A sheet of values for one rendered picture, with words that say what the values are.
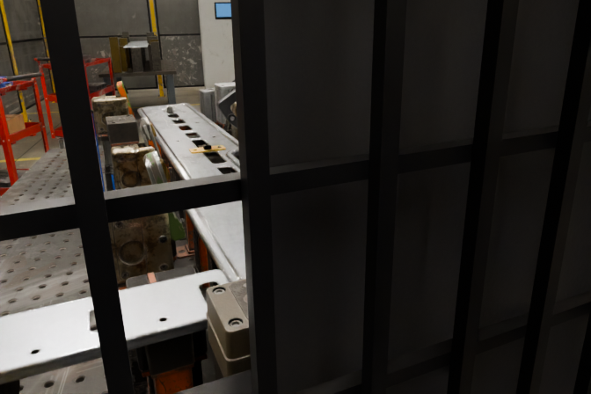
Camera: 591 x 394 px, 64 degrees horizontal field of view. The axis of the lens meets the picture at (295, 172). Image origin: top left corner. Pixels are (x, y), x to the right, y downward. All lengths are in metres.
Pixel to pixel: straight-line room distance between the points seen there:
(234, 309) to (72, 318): 0.21
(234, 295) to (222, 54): 7.58
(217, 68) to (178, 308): 7.51
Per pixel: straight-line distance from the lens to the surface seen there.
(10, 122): 3.74
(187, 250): 1.32
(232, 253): 0.65
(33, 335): 0.57
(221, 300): 0.45
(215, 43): 7.96
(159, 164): 0.70
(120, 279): 0.75
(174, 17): 8.76
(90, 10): 8.89
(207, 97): 1.72
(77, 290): 1.25
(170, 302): 0.57
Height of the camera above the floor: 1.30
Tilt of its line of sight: 18 degrees down
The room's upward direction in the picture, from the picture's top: 1 degrees counter-clockwise
